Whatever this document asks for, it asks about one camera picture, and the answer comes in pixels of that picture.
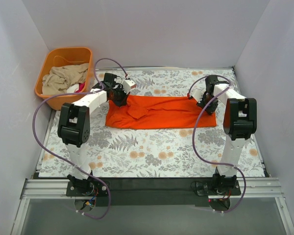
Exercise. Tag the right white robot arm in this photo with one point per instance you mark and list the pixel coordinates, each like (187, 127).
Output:
(239, 123)

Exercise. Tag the white garment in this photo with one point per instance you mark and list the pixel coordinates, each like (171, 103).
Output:
(73, 89)

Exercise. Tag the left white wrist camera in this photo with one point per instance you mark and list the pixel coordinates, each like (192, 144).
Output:
(127, 85)

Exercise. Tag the orange t shirt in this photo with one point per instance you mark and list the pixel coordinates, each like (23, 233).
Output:
(152, 112)

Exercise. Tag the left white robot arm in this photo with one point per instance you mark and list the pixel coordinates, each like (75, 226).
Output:
(74, 125)

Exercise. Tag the pink garment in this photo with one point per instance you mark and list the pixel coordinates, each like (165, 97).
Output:
(81, 87)

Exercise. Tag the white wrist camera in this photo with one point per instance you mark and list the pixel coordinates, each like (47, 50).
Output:
(127, 85)
(195, 95)

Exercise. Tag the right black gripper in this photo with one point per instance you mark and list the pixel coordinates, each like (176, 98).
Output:
(209, 107)

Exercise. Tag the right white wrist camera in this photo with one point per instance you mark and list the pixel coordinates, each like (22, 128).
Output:
(195, 95)

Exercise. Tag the floral table mat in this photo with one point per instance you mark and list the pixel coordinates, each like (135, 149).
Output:
(185, 152)

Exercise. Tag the aluminium frame rail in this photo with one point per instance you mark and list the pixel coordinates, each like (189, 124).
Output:
(256, 187)

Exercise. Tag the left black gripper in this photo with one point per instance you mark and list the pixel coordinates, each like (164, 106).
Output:
(121, 100)

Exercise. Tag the orange plastic basket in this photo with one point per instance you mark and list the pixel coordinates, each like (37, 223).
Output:
(62, 57)

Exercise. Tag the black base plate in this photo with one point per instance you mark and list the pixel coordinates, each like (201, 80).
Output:
(103, 196)

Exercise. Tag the beige t shirt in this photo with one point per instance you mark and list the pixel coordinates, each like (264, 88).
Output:
(60, 79)

